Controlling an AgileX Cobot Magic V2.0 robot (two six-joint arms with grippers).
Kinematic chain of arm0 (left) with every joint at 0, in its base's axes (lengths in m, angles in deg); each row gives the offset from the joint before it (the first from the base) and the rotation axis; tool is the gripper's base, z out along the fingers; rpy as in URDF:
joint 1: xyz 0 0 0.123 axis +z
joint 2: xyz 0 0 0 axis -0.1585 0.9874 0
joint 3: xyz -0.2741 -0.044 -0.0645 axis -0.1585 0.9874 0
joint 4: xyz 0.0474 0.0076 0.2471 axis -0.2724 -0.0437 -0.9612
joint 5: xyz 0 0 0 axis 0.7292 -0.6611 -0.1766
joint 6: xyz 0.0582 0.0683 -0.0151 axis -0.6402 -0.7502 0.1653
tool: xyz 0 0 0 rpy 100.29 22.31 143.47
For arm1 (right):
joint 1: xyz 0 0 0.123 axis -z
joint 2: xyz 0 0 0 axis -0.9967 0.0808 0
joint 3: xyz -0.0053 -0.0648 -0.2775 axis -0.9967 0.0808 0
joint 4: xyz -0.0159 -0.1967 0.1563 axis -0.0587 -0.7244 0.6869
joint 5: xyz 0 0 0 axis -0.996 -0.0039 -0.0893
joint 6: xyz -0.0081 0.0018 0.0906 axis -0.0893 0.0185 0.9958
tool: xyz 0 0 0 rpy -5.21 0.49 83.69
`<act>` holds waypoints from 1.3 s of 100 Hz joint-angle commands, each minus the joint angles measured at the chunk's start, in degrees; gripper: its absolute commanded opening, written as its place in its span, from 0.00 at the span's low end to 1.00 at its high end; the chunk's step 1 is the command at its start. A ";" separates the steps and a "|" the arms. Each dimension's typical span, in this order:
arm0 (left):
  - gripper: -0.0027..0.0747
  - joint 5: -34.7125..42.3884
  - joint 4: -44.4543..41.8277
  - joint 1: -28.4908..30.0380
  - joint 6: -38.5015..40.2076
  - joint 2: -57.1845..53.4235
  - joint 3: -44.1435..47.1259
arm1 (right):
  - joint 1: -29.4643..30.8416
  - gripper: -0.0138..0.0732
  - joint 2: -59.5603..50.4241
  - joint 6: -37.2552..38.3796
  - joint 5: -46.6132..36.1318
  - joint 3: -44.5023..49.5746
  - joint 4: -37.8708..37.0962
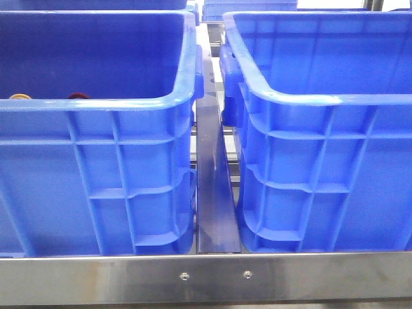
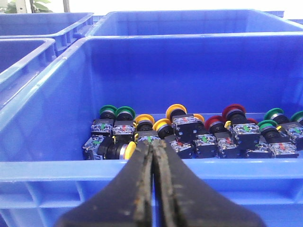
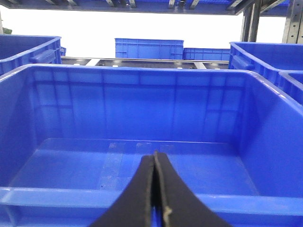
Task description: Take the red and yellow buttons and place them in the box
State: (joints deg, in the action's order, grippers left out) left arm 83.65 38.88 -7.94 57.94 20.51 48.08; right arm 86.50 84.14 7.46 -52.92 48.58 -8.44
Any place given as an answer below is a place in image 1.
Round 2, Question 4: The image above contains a stainless steel front rail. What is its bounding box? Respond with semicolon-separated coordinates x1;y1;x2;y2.
1;252;411;306

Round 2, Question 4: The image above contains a blue plastic bin right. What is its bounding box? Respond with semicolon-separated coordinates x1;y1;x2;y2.
220;11;411;252

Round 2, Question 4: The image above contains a blue bin rear centre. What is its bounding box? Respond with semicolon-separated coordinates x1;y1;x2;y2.
202;0;298;22

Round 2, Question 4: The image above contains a blue plastic bin left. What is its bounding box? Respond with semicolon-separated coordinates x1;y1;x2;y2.
1;10;203;258

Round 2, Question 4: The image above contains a yellow mushroom push button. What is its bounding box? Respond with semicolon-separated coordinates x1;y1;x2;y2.
9;93;32;100

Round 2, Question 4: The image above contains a blue plastic bin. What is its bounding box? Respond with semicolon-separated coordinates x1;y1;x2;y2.
220;11;411;252
1;10;203;258

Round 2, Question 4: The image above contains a red mushroom push button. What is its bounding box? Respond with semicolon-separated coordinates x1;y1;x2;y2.
68;93;90;99

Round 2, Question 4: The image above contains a blue bin rear left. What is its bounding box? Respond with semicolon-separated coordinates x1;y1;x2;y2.
1;0;200;25

